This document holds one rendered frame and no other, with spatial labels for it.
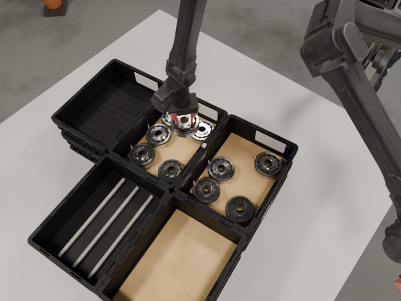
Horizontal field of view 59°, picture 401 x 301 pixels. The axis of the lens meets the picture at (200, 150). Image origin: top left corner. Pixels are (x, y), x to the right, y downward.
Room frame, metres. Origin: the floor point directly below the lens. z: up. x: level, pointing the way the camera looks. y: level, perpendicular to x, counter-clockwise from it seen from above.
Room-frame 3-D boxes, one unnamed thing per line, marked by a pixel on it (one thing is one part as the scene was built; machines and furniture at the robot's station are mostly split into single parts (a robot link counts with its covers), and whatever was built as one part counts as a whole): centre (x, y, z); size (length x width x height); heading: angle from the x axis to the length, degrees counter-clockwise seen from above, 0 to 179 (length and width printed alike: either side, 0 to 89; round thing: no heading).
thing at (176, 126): (0.75, 0.05, 1.04); 0.10 x 0.10 x 0.01
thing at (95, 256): (0.46, 0.34, 0.87); 0.40 x 0.30 x 0.11; 145
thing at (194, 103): (0.75, 0.05, 1.16); 0.10 x 0.07 x 0.07; 98
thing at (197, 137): (0.84, -0.01, 0.86); 0.10 x 0.10 x 0.01
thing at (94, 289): (0.46, 0.34, 0.92); 0.40 x 0.30 x 0.02; 145
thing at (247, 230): (0.62, -0.13, 0.92); 0.40 x 0.30 x 0.02; 145
